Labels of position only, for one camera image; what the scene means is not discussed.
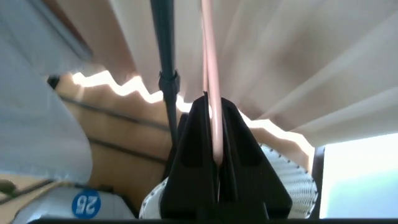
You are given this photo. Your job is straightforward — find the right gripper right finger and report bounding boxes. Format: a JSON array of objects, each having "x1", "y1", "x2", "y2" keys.
[{"x1": 217, "y1": 97, "x2": 293, "y2": 219}]

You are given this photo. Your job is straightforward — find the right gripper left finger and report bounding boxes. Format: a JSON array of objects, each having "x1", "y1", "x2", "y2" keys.
[{"x1": 160, "y1": 91, "x2": 219, "y2": 219}]

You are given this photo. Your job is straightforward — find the pink clothes hanger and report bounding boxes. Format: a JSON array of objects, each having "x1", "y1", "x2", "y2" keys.
[{"x1": 200, "y1": 0, "x2": 224, "y2": 166}]

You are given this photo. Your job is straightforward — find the pale grey shorts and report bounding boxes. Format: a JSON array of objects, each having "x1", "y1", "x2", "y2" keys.
[{"x1": 0, "y1": 0, "x2": 94, "y2": 185}]

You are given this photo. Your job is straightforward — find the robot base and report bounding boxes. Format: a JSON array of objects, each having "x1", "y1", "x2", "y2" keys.
[{"x1": 11, "y1": 185, "x2": 137, "y2": 224}]

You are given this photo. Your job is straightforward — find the white laundry basket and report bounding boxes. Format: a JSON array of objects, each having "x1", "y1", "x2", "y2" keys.
[{"x1": 139, "y1": 143, "x2": 319, "y2": 219}]

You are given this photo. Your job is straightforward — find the black clothes rack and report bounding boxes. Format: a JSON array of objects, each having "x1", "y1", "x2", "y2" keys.
[{"x1": 46, "y1": 0, "x2": 182, "y2": 181}]

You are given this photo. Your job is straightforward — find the window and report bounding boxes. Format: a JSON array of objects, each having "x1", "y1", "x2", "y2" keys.
[{"x1": 310, "y1": 133, "x2": 398, "y2": 219}]

